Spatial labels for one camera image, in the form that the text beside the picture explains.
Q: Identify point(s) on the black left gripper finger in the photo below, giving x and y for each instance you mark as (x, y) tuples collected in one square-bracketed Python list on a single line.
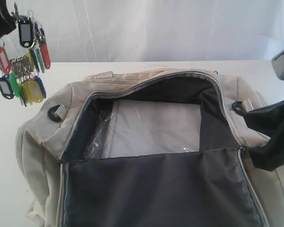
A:
[(7, 22)]

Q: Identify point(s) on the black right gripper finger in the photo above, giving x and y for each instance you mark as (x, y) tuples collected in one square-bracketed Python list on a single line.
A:
[(271, 156), (265, 119)]

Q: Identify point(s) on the black key tag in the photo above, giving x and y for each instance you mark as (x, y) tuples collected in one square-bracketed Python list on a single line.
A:
[(26, 35), (5, 88)]

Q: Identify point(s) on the small green key tag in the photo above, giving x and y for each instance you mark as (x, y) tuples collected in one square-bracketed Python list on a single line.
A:
[(40, 60)]

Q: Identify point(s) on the red key tag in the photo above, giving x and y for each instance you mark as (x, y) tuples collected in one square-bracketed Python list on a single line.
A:
[(4, 62), (45, 56)]

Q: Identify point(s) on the green plastic key tag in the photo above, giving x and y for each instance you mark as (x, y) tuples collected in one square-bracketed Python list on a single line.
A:
[(14, 85)]

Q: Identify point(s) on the colourful key tag bunch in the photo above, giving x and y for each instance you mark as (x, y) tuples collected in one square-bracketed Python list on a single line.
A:
[(20, 66)]

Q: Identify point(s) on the blue plastic key tag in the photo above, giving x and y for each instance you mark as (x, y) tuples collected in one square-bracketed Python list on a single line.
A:
[(41, 85)]

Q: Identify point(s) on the beige duffel bag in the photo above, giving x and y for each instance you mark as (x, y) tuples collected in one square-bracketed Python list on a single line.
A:
[(216, 186)]

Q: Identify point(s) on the yellow key tag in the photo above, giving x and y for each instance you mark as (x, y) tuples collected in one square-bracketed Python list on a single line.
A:
[(31, 92)]

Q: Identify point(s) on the clear plastic wrap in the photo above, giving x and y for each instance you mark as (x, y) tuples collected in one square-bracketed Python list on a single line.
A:
[(127, 128)]

